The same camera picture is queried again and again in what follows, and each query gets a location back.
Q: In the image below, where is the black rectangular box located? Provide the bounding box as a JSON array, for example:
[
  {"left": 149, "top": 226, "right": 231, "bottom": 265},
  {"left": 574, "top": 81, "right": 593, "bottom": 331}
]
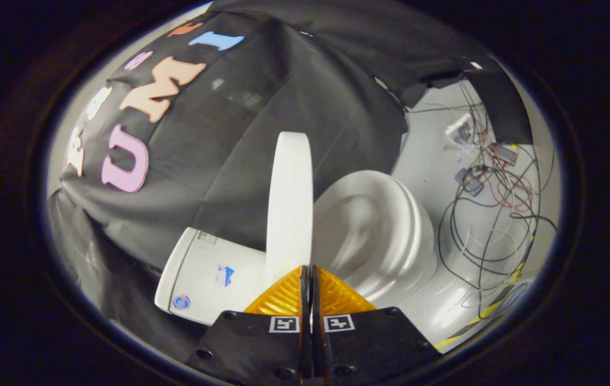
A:
[{"left": 465, "top": 58, "right": 534, "bottom": 145}]

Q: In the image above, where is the dark grey adapter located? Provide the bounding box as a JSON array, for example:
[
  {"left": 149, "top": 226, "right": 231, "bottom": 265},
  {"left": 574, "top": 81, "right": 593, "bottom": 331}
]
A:
[{"left": 454, "top": 167, "right": 486, "bottom": 197}]

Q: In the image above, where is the black backdrop cloth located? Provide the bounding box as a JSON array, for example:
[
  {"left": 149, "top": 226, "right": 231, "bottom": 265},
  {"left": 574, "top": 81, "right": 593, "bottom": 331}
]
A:
[{"left": 47, "top": 0, "right": 533, "bottom": 365}]

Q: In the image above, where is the clear plastic bag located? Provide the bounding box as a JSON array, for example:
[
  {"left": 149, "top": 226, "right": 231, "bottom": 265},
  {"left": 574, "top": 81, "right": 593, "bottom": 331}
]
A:
[{"left": 443, "top": 114, "right": 475, "bottom": 150}]

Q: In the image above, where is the tangle of thin cables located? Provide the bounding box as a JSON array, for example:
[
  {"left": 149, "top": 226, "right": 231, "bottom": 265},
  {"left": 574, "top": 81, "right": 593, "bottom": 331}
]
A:
[{"left": 407, "top": 75, "right": 557, "bottom": 322}]

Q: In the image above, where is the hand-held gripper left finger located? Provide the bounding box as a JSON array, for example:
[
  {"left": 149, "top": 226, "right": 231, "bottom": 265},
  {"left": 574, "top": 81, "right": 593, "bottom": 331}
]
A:
[{"left": 184, "top": 264, "right": 313, "bottom": 386}]

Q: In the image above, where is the small electronic board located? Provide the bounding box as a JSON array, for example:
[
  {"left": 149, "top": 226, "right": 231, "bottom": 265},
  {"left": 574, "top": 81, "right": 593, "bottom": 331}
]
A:
[{"left": 491, "top": 142, "right": 519, "bottom": 166}]

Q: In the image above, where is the yellow black floor tape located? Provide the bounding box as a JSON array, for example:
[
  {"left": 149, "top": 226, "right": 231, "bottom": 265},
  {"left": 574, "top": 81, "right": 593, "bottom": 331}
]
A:
[{"left": 433, "top": 262, "right": 532, "bottom": 350}]

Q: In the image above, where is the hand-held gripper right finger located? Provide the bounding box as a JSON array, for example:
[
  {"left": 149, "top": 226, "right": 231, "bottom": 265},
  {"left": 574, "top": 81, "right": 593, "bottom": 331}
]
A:
[{"left": 311, "top": 264, "right": 442, "bottom": 386}]

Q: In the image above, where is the white toilet lid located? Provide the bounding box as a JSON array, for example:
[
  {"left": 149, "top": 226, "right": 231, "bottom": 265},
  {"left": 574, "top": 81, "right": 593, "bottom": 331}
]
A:
[{"left": 266, "top": 131, "right": 314, "bottom": 290}]

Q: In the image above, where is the white toilet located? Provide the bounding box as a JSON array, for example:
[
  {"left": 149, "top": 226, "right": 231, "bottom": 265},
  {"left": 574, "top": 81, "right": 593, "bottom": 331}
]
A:
[{"left": 155, "top": 170, "right": 438, "bottom": 326}]

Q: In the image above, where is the white toilet seat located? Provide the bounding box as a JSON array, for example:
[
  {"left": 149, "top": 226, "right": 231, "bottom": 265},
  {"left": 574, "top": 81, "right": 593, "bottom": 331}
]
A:
[{"left": 313, "top": 170, "right": 430, "bottom": 301}]

